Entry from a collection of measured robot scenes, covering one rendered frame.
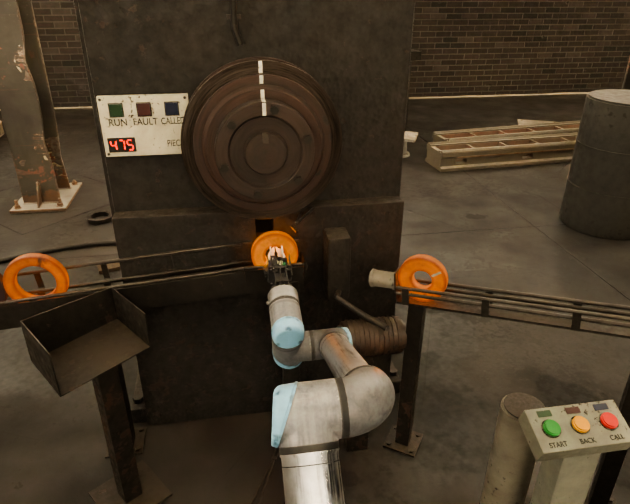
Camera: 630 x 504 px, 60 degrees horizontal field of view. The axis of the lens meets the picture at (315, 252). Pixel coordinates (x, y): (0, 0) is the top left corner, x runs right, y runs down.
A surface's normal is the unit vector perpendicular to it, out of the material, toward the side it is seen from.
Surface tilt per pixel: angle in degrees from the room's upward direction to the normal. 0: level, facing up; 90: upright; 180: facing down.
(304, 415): 46
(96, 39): 90
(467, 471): 0
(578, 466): 90
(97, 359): 5
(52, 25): 90
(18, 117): 90
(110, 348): 5
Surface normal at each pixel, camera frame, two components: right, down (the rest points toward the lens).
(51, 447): 0.00, -0.89
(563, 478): 0.16, 0.44
